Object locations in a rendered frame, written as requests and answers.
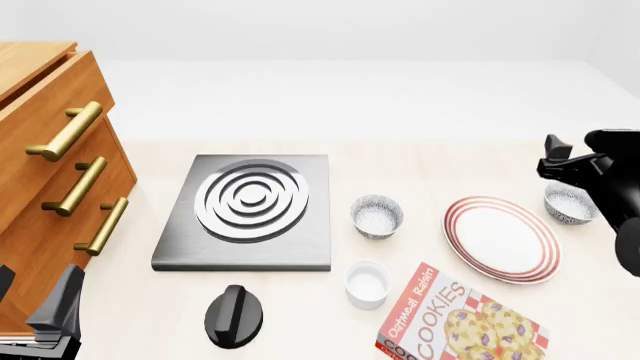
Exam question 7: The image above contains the wooden drawer slightly open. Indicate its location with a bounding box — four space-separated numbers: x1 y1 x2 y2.
0 50 117 236

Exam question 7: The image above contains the oatmeal raisin cookies box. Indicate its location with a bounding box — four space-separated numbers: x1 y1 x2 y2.
374 261 552 360

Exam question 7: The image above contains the white plate with red rings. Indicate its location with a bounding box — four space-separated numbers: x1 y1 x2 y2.
441 194 564 286

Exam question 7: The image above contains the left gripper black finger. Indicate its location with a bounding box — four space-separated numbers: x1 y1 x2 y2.
0 264 17 303
25 263 87 339

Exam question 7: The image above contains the patterned black and white bowl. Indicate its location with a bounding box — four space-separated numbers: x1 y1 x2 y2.
349 192 405 242
543 181 602 227

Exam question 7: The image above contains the flat stove plate with rings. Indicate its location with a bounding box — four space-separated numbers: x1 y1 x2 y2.
151 153 333 273

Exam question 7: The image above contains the wooden cabinet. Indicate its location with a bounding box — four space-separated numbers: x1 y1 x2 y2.
0 41 139 336

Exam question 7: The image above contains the small white ramekin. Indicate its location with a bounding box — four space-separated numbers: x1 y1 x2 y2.
343 258 393 312

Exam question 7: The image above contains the round black stove knob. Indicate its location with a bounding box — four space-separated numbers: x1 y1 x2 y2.
203 283 265 351

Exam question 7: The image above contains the brass drawer handle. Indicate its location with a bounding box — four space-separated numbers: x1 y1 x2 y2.
73 196 130 258
24 100 104 163
41 156 109 218

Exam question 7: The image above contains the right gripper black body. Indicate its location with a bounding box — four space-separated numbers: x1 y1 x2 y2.
536 153 616 189

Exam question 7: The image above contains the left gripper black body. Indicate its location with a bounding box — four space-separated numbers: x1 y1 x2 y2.
0 330 83 360

